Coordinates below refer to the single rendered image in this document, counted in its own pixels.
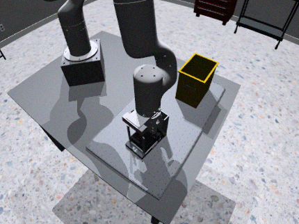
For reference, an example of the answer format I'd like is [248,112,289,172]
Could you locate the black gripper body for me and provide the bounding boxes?
[144,112,162,134]

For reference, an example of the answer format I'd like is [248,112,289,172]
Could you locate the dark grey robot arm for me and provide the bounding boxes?
[58,0,177,136]

